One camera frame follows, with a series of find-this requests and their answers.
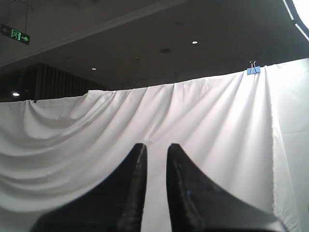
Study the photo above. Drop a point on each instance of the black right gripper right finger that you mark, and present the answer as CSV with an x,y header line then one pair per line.
x,y
197,204

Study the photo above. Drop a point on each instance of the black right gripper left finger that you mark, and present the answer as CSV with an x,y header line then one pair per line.
x,y
114,205

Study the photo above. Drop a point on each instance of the white backdrop cloth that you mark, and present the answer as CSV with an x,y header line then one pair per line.
x,y
240,129

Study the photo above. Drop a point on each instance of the blue binder clip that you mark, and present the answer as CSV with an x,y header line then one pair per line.
x,y
253,69

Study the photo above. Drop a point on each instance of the green exit sign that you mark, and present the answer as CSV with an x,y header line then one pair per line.
x,y
14,34

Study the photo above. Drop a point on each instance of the bright ceiling light panel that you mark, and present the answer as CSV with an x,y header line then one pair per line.
x,y
298,11

